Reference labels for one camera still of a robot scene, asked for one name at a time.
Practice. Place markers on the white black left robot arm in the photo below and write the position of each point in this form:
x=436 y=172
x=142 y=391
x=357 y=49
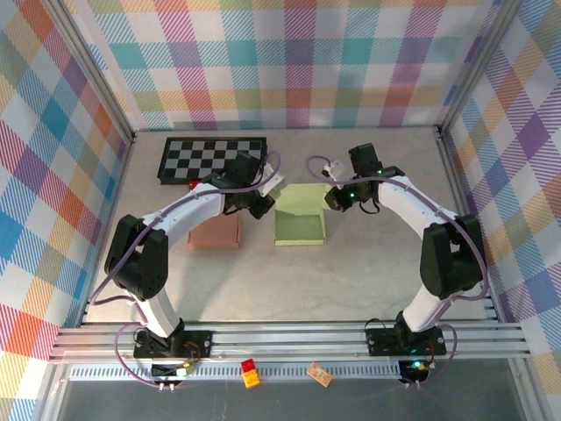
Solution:
x=188 y=210

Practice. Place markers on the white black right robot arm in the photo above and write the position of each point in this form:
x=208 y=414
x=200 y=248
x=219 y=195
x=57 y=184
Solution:
x=407 y=201

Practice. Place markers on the red plastic box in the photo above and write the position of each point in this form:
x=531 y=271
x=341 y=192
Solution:
x=193 y=185

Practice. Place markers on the black grey chessboard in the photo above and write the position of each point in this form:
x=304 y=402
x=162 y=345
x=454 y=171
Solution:
x=188 y=158

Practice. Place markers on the red yellow toy bricks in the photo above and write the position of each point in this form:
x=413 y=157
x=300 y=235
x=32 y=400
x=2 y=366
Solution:
x=250 y=373

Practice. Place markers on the small black circuit board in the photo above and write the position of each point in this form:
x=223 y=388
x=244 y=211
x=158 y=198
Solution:
x=412 y=373
x=168 y=370

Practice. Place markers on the small orange printed tag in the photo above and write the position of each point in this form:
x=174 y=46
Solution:
x=319 y=374

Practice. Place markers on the aluminium rail beam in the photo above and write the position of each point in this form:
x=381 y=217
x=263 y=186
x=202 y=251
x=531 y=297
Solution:
x=285 y=340

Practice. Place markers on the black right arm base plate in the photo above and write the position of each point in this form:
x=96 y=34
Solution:
x=381 y=344

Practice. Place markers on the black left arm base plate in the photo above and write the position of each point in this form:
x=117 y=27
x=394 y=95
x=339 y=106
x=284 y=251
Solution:
x=197 y=344

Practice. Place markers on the aluminium corner post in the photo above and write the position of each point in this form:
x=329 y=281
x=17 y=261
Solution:
x=477 y=66
x=92 y=66

